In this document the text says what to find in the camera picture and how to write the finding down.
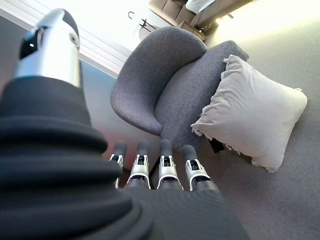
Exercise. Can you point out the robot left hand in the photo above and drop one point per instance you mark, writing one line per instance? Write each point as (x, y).
(50, 155)

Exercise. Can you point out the white fringed cushion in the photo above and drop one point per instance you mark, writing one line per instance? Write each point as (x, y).
(252, 110)

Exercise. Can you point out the beige sofa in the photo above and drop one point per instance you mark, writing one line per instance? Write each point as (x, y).
(175, 12)

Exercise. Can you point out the large glossy flat screen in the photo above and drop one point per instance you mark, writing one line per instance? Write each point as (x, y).
(100, 82)

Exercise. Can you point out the grey fabric armchair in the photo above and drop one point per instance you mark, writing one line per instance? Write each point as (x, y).
(155, 75)

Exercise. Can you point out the small round pale table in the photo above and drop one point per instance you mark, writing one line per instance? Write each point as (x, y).
(147, 31)

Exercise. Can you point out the black curved hook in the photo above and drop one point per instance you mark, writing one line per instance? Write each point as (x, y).
(130, 15)

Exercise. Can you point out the beige side table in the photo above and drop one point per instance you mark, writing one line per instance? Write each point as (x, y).
(190, 27)

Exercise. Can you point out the white sheet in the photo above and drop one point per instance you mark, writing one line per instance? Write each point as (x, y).
(198, 5)

